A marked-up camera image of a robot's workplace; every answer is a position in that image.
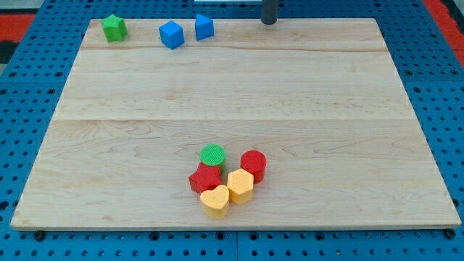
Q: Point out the green cylinder block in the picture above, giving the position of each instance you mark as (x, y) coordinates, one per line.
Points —
(213, 155)

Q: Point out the red star block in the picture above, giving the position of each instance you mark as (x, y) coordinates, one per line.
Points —
(205, 178)

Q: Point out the blue cube block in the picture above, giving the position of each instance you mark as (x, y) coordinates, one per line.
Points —
(171, 34)

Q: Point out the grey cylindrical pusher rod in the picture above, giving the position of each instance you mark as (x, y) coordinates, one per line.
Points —
(269, 12)

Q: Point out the yellow heart block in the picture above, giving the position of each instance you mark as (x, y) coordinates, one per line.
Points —
(215, 203)

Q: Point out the yellow hexagon block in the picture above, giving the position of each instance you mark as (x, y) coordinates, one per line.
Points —
(241, 186)

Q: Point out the red cylinder block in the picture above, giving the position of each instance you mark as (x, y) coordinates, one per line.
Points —
(254, 162)

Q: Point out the light wooden board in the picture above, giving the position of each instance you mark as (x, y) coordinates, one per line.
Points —
(320, 98)

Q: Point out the green star block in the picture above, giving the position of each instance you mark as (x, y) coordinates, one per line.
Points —
(114, 28)

